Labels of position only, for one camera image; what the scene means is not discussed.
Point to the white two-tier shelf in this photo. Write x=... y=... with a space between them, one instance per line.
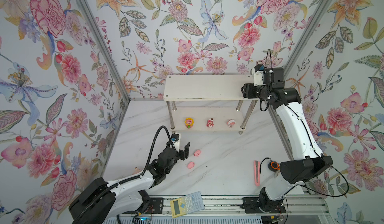
x=202 y=97

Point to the pink pig toy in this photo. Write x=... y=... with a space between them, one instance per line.
x=197 y=153
x=190 y=165

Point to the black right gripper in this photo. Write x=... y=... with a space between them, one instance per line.
x=247 y=93

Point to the yellow blue calculator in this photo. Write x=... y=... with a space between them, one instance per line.
x=187 y=204

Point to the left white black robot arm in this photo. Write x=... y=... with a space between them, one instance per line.
x=102 y=200

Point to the black orange tape measure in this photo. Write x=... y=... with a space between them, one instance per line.
x=273 y=166

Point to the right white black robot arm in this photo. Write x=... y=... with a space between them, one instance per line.
x=308 y=159

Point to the pink utility knife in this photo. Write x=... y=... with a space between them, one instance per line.
x=257 y=167

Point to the dark pink strawberry bear toy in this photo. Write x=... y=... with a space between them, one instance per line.
x=210 y=123

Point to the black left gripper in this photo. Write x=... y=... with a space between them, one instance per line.
x=186 y=152

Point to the pink white round figurine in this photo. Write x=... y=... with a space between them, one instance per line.
x=231 y=123

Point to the pink bear with yellow flower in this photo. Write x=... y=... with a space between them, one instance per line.
x=189 y=123

